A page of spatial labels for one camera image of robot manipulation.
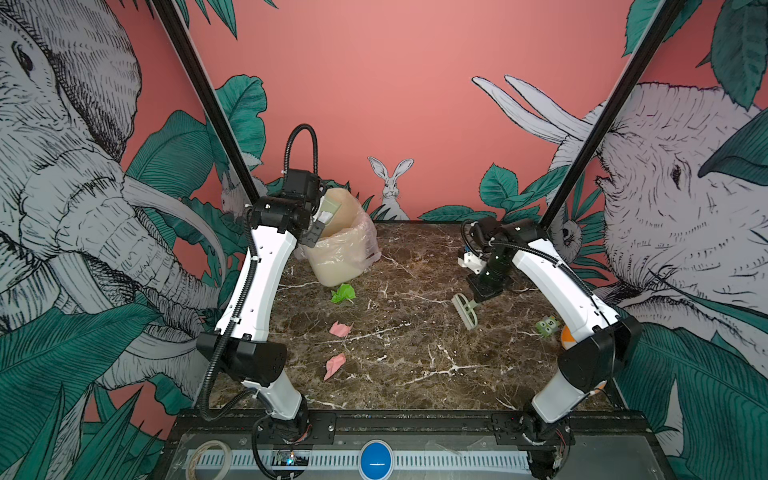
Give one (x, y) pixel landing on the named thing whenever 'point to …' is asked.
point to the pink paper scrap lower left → (334, 364)
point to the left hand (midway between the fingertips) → (296, 222)
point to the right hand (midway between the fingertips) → (474, 294)
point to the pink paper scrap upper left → (340, 330)
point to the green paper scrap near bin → (345, 291)
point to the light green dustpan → (326, 210)
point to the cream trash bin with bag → (348, 245)
